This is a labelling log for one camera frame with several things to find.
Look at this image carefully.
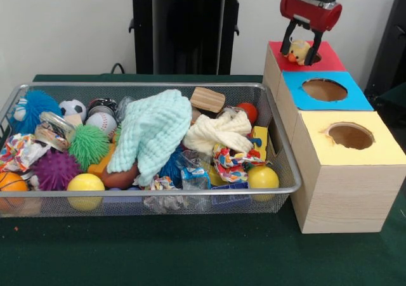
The clear mesh bin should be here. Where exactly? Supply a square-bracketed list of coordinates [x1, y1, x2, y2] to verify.
[0, 82, 304, 219]

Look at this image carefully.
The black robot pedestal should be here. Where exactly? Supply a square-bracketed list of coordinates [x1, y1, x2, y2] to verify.
[122, 0, 256, 75]

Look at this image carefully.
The striped wooden block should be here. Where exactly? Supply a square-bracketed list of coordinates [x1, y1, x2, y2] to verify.
[189, 86, 226, 114]

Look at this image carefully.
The toy soccer ball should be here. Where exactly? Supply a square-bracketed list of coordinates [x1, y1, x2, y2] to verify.
[59, 99, 88, 122]

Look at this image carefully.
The cream cloth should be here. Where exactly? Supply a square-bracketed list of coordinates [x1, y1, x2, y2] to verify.
[182, 110, 254, 156]

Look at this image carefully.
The green spiky puffer toy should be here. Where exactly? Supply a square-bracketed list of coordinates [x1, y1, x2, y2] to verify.
[68, 124, 111, 172]

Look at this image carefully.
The white toy baseball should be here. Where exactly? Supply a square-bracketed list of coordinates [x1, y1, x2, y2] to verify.
[85, 112, 118, 140]

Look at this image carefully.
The black cable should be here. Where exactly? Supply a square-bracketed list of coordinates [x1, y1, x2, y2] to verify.
[110, 63, 137, 75]

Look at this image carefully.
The dark green table cloth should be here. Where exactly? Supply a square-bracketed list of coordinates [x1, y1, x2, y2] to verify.
[0, 73, 406, 286]

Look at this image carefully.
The blue spiky puffer toy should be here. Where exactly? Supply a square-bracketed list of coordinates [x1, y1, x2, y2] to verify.
[9, 89, 63, 134]

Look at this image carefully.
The clear plastic jar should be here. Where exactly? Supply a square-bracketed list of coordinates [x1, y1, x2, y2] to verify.
[34, 111, 77, 152]

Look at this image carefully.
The wooden box with three holes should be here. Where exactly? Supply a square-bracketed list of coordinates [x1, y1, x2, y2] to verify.
[263, 40, 406, 235]

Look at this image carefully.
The black chair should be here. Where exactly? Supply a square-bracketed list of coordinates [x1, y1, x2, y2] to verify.
[364, 0, 406, 109]

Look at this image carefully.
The yellow ball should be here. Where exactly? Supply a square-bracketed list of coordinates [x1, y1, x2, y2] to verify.
[247, 165, 280, 201]
[66, 173, 106, 211]

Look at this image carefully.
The yellow plush duck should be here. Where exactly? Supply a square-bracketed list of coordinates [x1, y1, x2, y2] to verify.
[284, 39, 312, 66]

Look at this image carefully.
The mint green cloth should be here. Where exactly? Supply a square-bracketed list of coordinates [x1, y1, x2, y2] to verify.
[107, 89, 193, 187]

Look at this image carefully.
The polka dot cloth toy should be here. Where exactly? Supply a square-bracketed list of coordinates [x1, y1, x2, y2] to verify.
[213, 142, 270, 183]
[0, 133, 51, 172]

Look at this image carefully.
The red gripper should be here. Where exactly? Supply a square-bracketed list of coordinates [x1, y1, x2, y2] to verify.
[279, 0, 343, 67]

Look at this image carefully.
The orange toy basketball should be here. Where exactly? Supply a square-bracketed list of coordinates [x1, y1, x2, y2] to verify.
[0, 171, 29, 192]

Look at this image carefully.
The red ball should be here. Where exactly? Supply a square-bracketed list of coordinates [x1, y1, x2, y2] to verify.
[236, 102, 258, 124]

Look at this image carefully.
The purple spiky ball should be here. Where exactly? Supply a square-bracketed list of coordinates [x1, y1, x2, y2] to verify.
[31, 149, 82, 192]

